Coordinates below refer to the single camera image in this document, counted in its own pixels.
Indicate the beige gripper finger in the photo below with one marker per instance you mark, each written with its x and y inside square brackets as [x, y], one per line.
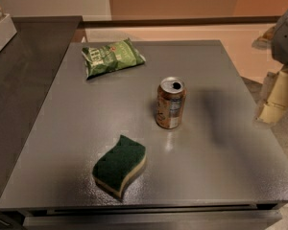
[264, 41]
[273, 101]

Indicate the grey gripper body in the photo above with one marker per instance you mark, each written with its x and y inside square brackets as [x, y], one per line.
[286, 38]

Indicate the orange soda can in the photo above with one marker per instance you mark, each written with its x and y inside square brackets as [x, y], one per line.
[171, 95]

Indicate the green jalapeno chip bag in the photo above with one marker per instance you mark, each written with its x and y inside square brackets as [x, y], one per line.
[111, 58]

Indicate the green yellow sponge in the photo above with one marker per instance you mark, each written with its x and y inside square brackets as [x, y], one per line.
[119, 165]

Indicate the dark side counter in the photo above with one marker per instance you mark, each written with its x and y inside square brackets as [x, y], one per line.
[28, 65]

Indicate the white box on counter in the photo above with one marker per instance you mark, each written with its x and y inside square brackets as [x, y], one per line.
[7, 31]

